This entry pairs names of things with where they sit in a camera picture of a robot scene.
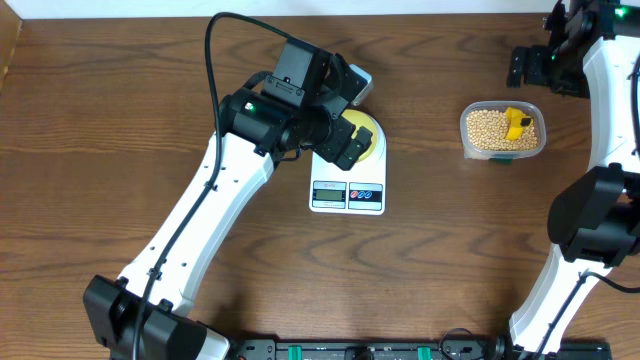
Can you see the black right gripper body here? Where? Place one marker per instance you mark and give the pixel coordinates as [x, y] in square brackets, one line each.
[557, 70]

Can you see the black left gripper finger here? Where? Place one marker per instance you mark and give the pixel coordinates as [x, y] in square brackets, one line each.
[347, 158]
[362, 141]

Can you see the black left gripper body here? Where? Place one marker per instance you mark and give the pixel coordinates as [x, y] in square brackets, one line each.
[325, 136]

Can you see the yellow plastic scoop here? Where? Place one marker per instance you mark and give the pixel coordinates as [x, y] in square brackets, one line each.
[518, 122]

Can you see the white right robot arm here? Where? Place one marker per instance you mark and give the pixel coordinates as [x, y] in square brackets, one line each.
[593, 225]

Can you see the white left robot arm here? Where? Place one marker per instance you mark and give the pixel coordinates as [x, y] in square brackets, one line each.
[271, 118]

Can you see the yellow bowl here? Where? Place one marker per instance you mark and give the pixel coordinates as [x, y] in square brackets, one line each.
[361, 119]

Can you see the white digital kitchen scale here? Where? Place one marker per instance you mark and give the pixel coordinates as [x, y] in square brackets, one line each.
[360, 191]

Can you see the clear container of soybeans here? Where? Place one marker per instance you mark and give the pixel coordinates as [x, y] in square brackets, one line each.
[483, 126]

